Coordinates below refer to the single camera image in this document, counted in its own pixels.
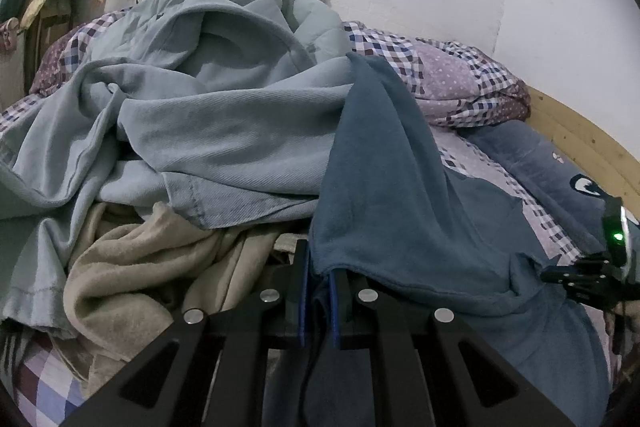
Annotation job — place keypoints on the large-check bed sheet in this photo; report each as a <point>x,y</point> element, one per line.
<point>40,387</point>

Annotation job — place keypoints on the light blue garment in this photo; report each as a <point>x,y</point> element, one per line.
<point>225,122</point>

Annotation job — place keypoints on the beige garment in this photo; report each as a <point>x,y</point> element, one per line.
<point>130,267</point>

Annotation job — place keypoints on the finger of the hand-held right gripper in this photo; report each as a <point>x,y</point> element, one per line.
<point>575,274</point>

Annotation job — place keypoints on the checkered pillow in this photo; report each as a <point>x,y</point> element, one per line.
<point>450,72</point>

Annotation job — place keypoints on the floral cloth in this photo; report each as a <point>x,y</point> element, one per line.
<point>9,34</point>

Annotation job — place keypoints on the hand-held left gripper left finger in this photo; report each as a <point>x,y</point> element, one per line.
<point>302,302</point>

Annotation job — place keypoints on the dark teal sweatshirt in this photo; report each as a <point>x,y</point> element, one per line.
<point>390,187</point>

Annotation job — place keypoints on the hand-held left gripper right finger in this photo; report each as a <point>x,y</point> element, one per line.
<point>334,312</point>

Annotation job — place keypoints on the blue pillow with eye print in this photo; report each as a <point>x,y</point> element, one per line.
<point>530,167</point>

